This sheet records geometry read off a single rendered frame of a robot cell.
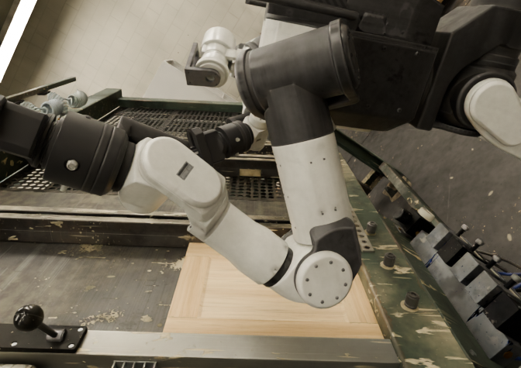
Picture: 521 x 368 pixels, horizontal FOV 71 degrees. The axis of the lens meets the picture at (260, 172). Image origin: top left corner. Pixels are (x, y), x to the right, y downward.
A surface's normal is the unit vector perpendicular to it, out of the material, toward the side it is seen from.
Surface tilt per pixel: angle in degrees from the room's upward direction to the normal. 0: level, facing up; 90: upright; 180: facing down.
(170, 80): 90
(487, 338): 0
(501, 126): 90
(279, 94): 67
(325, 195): 90
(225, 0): 90
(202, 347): 59
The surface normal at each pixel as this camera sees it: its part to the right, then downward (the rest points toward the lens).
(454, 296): -0.83, -0.50
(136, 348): 0.05, -0.92
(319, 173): 0.19, 0.11
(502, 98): 0.01, 0.39
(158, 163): 0.53, -0.40
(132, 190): -0.07, 0.86
